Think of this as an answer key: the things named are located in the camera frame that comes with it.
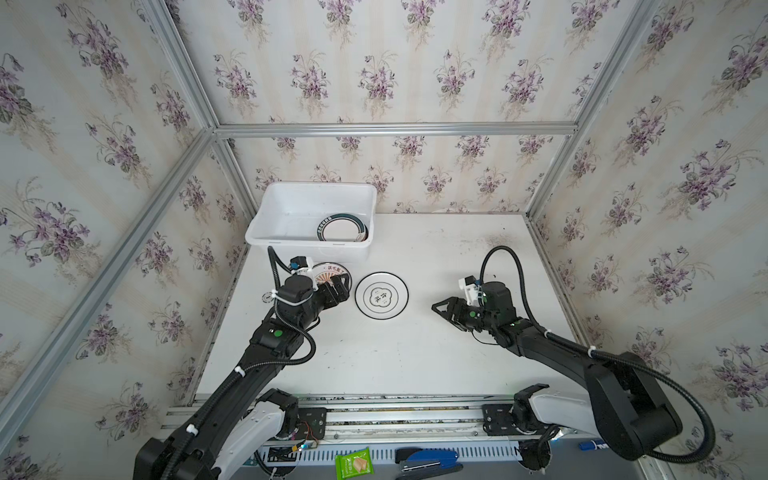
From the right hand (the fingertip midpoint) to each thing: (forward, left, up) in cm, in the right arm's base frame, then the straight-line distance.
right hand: (433, 312), depth 83 cm
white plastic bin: (+50, +53, -8) cm, 73 cm away
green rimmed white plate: (+36, +29, -2) cm, 46 cm away
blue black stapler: (-34, +7, -7) cm, 35 cm away
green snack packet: (-33, +22, -8) cm, 41 cm away
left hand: (+6, +27, +11) cm, 30 cm away
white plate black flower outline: (+10, +15, -7) cm, 20 cm away
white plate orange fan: (+20, +35, -7) cm, 41 cm away
